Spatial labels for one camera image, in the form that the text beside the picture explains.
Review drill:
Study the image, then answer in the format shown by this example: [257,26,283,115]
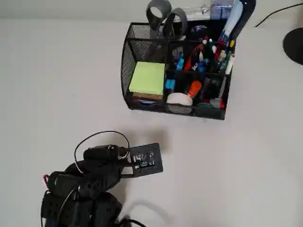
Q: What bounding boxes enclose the grey handled scissors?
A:
[145,0,189,41]

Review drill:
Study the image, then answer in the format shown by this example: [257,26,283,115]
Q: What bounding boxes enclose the black mesh desk organizer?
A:
[120,22,237,121]

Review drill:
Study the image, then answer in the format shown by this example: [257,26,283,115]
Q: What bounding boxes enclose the yellow sticky note pad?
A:
[132,91,164,102]

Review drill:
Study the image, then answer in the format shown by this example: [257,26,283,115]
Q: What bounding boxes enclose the green sticky note pad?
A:
[128,61,166,96]

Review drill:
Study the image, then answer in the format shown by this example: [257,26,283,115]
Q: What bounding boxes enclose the orange marker cap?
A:
[186,80,203,99]

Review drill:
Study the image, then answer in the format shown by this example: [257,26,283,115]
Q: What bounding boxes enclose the blue clip pen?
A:
[175,56,185,71]

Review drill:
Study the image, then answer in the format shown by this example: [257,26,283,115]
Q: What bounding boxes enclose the black stapler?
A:
[200,77,223,100]

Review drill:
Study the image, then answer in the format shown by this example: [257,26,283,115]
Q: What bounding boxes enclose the red pen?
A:
[184,44,202,72]

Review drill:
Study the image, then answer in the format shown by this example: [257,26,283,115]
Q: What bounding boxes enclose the white marker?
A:
[224,54,236,75]

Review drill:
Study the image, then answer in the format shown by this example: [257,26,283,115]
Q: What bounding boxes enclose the blue label box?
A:
[210,0,235,20]

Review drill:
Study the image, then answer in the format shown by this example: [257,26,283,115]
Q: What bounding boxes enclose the black round lamp base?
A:
[282,26,303,66]

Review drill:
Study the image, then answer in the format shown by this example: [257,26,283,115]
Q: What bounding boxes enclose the thin black wire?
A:
[74,131,131,175]

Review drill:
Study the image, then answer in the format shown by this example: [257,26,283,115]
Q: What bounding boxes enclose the black camera circuit board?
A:
[127,142,164,177]

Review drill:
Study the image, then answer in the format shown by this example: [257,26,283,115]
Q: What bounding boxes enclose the thin black cable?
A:
[254,3,303,28]

